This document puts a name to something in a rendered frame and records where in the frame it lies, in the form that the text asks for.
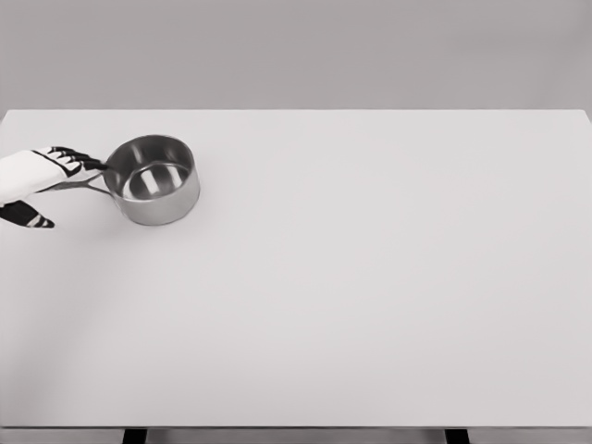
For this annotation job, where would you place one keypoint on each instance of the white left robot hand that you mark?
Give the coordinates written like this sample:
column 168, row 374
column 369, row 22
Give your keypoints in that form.
column 28, row 173

